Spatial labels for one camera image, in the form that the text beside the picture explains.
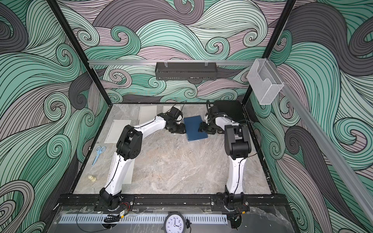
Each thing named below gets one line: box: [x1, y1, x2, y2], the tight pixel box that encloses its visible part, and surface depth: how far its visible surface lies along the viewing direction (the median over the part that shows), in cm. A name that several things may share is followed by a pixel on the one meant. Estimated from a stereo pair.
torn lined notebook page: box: [103, 119, 132, 144], surface depth 106 cm
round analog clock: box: [161, 211, 187, 233], surface depth 67 cm
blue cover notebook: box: [183, 115, 208, 142], surface depth 102 cm
